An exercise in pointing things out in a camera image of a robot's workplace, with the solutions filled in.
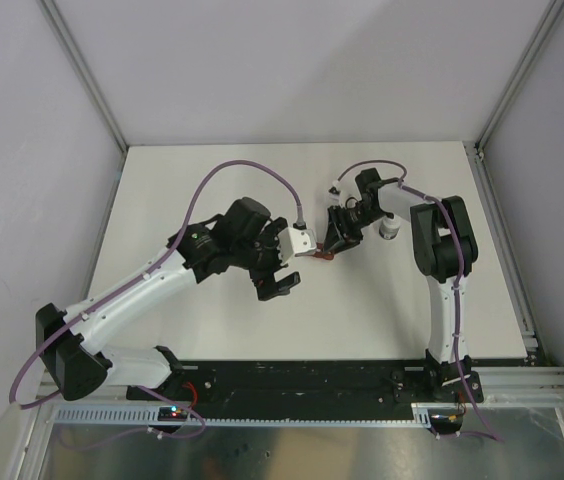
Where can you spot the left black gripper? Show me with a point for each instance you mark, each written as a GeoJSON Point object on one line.
{"type": "Point", "coordinates": [269, 288]}

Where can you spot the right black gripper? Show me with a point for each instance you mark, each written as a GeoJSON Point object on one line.
{"type": "Point", "coordinates": [334, 240]}

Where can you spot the red pill organizer box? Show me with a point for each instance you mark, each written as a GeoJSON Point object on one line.
{"type": "Point", "coordinates": [320, 253]}

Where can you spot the white pill bottle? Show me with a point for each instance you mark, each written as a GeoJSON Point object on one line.
{"type": "Point", "coordinates": [389, 227]}

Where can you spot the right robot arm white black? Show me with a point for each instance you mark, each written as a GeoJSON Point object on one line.
{"type": "Point", "coordinates": [444, 250]}

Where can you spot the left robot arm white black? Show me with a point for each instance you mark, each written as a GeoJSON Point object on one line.
{"type": "Point", "coordinates": [74, 342]}

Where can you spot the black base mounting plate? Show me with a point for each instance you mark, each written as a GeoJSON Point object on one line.
{"type": "Point", "coordinates": [279, 386]}

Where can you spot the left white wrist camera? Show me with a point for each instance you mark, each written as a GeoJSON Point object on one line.
{"type": "Point", "coordinates": [294, 242]}

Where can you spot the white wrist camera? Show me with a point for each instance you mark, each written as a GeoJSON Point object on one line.
{"type": "Point", "coordinates": [336, 193]}
{"type": "Point", "coordinates": [294, 242]}

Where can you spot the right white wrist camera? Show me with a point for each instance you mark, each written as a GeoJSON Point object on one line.
{"type": "Point", "coordinates": [336, 193]}

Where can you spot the grey slotted cable duct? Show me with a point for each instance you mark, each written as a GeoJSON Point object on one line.
{"type": "Point", "coordinates": [402, 415]}

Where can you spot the right aluminium frame post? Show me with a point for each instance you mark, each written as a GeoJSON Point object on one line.
{"type": "Point", "coordinates": [539, 40]}

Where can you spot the aluminium frame post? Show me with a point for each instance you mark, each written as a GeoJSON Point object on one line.
{"type": "Point", "coordinates": [78, 62]}
{"type": "Point", "coordinates": [539, 40]}

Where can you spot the left aluminium frame post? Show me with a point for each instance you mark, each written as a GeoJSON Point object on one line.
{"type": "Point", "coordinates": [78, 62]}

